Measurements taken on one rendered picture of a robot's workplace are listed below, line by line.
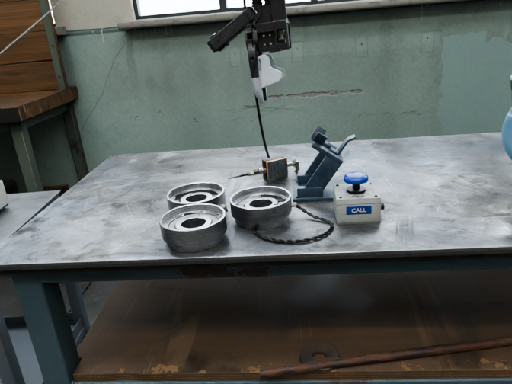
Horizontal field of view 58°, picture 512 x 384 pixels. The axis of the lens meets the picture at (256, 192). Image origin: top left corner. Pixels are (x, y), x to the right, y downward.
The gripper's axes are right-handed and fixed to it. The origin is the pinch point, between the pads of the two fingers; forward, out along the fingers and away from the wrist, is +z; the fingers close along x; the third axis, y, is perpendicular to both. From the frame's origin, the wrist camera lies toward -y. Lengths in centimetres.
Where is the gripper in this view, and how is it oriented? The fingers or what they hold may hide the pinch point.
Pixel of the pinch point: (259, 95)
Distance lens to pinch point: 97.8
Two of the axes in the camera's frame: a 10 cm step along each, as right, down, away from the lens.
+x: 1.6, -3.1, 9.3
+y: 9.8, -0.6, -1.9
